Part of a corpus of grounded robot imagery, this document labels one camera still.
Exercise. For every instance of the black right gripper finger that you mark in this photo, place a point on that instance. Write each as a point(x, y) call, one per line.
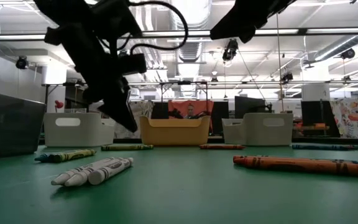
point(238, 28)

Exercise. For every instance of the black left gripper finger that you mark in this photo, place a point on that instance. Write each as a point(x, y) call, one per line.
point(121, 109)

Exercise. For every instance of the yellow-green crayon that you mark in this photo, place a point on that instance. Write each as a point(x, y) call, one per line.
point(71, 155)
point(126, 147)

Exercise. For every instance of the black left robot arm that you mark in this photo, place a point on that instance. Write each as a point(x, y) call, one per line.
point(73, 9)

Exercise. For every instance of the white LED light bar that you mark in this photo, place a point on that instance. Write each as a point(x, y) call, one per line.
point(166, 33)
point(278, 31)
point(11, 37)
point(353, 30)

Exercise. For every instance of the black monitor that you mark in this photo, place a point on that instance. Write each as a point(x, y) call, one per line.
point(312, 112)
point(159, 110)
point(219, 107)
point(247, 105)

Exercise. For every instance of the red desk lamp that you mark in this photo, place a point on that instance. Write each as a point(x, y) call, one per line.
point(59, 104)

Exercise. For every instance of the white plastic bin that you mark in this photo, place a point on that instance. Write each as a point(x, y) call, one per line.
point(73, 133)
point(266, 135)

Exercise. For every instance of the orange cloth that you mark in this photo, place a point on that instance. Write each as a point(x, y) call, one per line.
point(179, 104)

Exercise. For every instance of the yellow plastic bin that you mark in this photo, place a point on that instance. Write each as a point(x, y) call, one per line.
point(174, 133)

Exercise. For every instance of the white crayon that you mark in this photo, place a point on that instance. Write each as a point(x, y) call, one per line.
point(75, 181)
point(110, 170)
point(58, 180)

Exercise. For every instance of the person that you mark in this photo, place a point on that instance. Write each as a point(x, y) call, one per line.
point(190, 111)

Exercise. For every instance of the dark grey plastic bin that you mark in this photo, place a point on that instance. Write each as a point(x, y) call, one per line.
point(11, 124)

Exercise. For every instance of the orange crayon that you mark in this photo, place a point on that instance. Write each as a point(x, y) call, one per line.
point(291, 168)
point(222, 147)
point(238, 159)

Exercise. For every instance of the dark green crayon far right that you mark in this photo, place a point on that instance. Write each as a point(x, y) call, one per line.
point(322, 147)

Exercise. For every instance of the floral print cloth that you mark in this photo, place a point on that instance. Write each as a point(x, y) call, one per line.
point(353, 118)

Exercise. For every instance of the white rectangular ceiling duct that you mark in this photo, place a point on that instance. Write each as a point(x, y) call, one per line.
point(135, 92)

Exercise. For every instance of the black ceiling-mounted camera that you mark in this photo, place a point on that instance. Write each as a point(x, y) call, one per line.
point(347, 53)
point(22, 62)
point(230, 51)
point(288, 77)

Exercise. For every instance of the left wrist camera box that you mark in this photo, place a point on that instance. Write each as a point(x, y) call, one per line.
point(134, 63)

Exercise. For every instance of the silver ceiling air duct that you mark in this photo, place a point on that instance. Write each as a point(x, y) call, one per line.
point(197, 18)
point(328, 53)

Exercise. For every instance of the black overhead frame beam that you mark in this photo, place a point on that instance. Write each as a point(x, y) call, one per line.
point(302, 31)

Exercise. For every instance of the black background rig frame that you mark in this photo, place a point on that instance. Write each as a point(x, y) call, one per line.
point(46, 93)

